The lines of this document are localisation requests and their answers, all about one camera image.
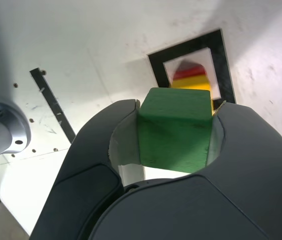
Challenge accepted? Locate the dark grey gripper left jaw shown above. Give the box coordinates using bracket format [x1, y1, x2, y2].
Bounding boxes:
[29, 98, 147, 240]

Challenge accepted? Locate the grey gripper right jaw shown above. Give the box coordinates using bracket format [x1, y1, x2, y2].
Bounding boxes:
[88, 102, 282, 240]

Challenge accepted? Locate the green cube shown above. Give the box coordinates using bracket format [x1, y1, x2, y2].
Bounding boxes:
[136, 87, 213, 175]

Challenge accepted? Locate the yellow cube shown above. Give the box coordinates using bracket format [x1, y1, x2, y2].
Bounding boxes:
[170, 75, 222, 116]

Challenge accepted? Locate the red cube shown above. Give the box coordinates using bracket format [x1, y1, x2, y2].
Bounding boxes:
[171, 64, 207, 81]

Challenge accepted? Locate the black tape square outline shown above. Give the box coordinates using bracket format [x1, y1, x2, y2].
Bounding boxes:
[146, 28, 237, 105]

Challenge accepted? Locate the black tape strip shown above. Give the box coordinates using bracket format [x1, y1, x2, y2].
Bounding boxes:
[29, 67, 77, 145]

